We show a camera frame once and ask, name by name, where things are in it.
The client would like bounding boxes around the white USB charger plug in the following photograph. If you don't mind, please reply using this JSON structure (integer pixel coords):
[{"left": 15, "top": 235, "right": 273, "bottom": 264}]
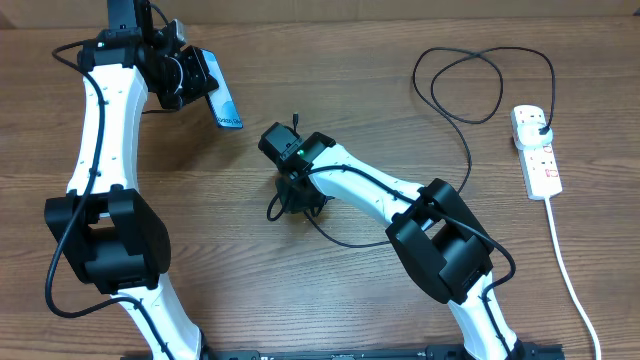
[{"left": 513, "top": 123, "right": 553, "bottom": 151}]

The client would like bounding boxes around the white power strip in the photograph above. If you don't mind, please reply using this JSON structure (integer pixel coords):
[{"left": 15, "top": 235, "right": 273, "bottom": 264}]
[{"left": 510, "top": 105, "right": 563, "bottom": 200}]

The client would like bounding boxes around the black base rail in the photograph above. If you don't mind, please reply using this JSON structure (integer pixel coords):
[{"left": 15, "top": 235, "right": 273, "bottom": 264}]
[{"left": 119, "top": 343, "right": 566, "bottom": 360}]

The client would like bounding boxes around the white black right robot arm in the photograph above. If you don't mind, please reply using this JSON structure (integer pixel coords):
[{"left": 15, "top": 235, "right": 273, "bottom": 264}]
[{"left": 258, "top": 122, "right": 523, "bottom": 359}]

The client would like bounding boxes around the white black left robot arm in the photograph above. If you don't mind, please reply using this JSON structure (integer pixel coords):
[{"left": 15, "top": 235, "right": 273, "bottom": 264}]
[{"left": 44, "top": 0, "right": 242, "bottom": 359}]

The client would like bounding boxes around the blue Galaxy smartphone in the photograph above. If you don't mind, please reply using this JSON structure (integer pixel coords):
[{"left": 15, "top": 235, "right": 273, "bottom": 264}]
[{"left": 202, "top": 50, "right": 243, "bottom": 129}]

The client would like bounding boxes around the white power strip cord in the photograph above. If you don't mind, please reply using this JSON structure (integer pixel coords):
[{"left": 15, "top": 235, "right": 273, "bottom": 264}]
[{"left": 543, "top": 197, "right": 603, "bottom": 360}]

